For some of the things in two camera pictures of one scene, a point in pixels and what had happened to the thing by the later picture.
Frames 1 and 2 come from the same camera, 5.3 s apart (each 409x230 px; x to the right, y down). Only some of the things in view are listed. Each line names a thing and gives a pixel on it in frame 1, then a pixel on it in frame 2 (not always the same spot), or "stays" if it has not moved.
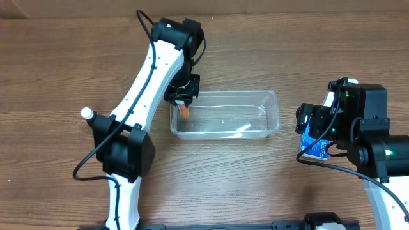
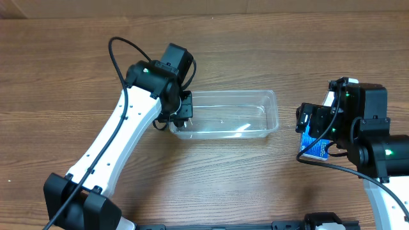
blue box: [317, 151] stays
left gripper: [181, 96] → [185, 108]
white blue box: [330, 101] stays
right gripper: [302, 118] stays
